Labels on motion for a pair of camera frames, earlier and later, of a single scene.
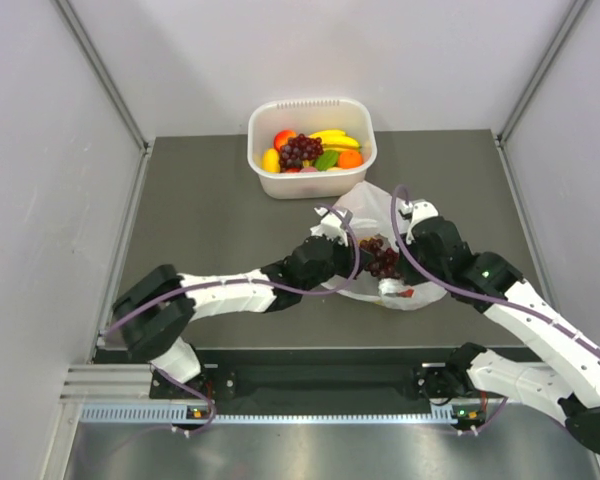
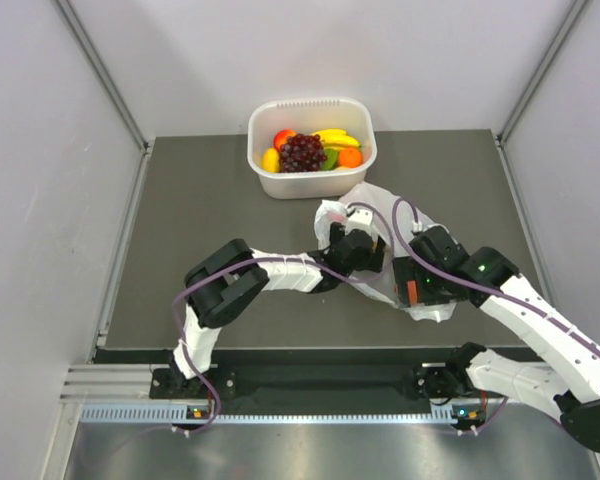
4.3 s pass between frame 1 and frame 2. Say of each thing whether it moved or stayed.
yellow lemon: stayed
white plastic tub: stayed
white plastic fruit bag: moved
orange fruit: stayed
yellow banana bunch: stayed
